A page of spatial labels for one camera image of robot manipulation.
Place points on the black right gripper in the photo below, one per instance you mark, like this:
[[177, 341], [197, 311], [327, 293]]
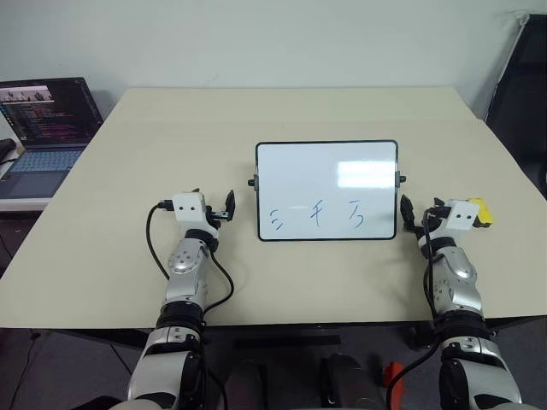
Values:
[[435, 222]]

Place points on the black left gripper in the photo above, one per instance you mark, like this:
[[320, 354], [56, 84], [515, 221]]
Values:
[[214, 218]]

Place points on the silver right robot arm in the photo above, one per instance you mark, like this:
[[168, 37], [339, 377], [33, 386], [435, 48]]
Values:
[[459, 273]]

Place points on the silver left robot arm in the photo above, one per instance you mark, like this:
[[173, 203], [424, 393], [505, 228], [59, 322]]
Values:
[[181, 260]]

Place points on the yellow whiteboard eraser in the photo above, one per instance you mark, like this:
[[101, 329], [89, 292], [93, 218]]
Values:
[[484, 211]]

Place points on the small black-framed whiteboard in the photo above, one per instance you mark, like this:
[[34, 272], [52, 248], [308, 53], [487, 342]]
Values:
[[327, 188]]

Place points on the black chair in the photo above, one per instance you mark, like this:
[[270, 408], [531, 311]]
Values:
[[521, 94]]

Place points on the red plastic part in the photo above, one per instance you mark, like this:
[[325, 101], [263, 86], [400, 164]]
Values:
[[393, 378]]

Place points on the open grey laptop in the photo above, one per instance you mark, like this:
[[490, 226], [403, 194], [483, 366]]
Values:
[[47, 128]]

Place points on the black object beside laptop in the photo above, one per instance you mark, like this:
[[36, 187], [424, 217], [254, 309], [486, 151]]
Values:
[[6, 150]]

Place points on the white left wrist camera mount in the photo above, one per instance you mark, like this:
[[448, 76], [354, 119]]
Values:
[[190, 208]]

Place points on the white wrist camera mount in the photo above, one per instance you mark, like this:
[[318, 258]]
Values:
[[190, 208], [462, 215]]

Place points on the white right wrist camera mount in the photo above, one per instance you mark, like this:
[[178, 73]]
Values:
[[462, 215]]

